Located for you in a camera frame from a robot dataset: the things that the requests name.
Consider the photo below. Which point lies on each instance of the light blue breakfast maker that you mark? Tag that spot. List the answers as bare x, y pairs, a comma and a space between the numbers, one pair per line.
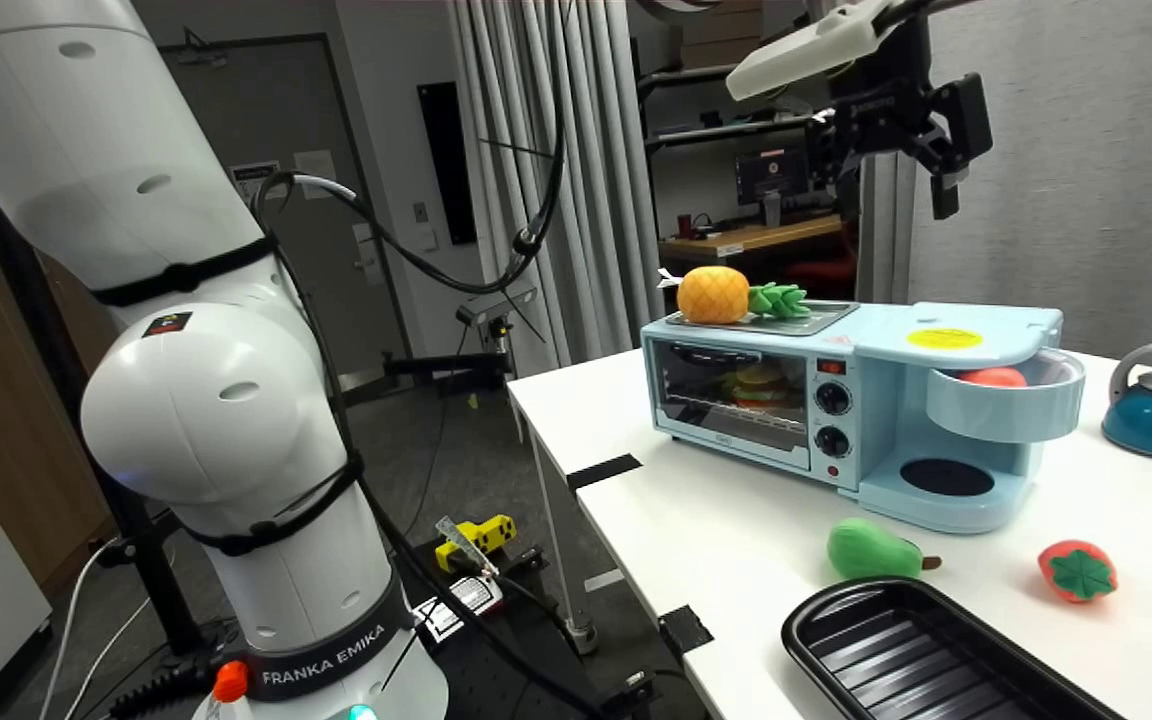
875, 351

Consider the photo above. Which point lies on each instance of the black tape strip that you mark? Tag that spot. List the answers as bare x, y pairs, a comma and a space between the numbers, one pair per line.
684, 628
603, 468

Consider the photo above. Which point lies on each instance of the orange pineapple toy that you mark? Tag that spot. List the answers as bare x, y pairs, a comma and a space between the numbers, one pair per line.
712, 299

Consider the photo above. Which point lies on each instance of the grey curtain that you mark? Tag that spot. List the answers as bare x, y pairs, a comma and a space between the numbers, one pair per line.
562, 162

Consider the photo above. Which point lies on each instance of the light blue swing-out filter basket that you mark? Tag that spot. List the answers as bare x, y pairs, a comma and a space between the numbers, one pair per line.
1003, 417

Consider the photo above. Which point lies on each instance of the black grill pan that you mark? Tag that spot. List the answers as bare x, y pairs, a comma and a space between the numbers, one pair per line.
921, 654

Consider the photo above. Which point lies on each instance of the green pear toy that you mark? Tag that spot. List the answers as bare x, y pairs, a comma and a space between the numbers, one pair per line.
871, 550

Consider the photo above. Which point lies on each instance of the burger toy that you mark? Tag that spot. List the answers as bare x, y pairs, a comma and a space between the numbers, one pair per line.
759, 384

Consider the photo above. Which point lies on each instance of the grey camera on stand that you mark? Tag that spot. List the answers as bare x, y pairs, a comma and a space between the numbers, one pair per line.
495, 311

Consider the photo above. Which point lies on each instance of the yellow clamp tool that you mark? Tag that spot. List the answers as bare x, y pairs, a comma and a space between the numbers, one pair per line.
480, 538

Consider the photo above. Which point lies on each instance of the metal table leg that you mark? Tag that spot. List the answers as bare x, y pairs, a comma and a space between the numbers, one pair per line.
558, 535

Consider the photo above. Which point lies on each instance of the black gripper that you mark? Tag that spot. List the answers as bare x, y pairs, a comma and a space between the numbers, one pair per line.
890, 106

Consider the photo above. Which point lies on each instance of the wooden shelf board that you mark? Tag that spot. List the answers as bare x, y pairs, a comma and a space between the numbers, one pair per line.
748, 236

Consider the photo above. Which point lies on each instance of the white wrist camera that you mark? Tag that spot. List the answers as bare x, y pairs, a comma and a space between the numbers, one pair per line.
802, 47

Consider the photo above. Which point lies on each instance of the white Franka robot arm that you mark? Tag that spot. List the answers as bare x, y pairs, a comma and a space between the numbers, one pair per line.
216, 426

